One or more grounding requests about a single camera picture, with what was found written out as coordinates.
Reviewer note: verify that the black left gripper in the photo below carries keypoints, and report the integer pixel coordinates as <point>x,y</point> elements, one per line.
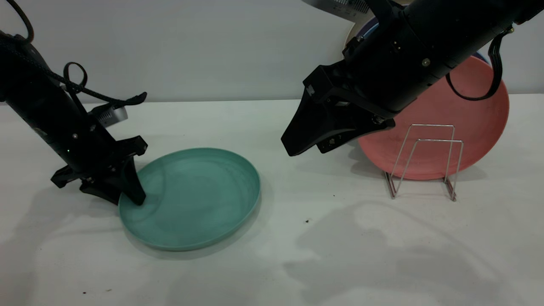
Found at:
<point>89,153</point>

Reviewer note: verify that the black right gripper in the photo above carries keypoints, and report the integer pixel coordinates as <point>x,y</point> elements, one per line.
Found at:
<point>382,76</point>

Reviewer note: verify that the green round plate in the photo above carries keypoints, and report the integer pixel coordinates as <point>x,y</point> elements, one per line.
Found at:
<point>199,199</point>

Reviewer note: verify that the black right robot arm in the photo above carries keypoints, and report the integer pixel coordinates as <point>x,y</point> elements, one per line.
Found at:
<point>467,25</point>

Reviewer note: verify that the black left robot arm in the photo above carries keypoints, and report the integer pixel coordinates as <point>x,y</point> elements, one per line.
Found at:
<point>29,89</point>

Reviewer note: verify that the beige round plate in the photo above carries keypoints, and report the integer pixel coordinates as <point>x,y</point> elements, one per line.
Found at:
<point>352,38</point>

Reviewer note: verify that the dark purple round plate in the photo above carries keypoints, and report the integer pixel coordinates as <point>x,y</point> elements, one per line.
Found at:
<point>369,24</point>

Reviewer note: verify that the pink round plate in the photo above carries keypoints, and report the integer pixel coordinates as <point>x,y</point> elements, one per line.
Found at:
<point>467,119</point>

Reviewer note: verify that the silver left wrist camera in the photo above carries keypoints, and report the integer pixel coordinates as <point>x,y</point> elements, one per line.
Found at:
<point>112,115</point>

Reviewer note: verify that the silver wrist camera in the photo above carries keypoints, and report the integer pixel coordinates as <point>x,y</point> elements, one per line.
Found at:
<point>340,6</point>
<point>112,115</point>

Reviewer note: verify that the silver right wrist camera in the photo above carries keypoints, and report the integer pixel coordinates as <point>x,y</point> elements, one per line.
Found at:
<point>340,6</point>

